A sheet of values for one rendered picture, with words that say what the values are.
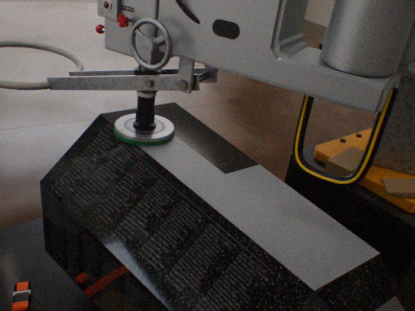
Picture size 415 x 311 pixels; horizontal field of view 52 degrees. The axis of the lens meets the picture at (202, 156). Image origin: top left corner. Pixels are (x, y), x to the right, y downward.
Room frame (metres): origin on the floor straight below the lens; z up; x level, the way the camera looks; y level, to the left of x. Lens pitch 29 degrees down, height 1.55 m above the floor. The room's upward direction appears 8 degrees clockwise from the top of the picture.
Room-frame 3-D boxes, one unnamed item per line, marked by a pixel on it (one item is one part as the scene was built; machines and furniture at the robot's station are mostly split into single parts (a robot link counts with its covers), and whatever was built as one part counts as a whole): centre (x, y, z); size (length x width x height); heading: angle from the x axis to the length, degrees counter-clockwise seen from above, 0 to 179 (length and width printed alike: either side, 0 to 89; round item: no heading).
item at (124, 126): (1.41, 0.22, 0.87); 0.21 x 0.21 x 0.01
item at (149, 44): (1.25, 0.17, 1.22); 0.15 x 0.10 x 0.15; 62
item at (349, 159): (1.46, -0.56, 0.81); 0.20 x 0.10 x 0.05; 139
